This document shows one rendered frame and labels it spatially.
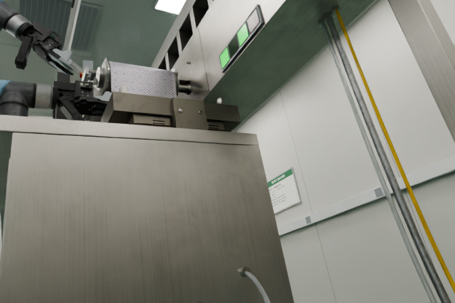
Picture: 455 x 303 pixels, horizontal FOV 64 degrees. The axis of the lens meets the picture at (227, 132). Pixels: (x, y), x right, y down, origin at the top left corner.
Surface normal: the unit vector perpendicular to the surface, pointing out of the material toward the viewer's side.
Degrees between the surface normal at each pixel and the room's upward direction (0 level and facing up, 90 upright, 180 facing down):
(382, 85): 90
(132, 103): 90
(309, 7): 180
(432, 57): 90
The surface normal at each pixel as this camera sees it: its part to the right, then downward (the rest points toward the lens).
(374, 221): -0.87, -0.07
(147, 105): 0.47, -0.44
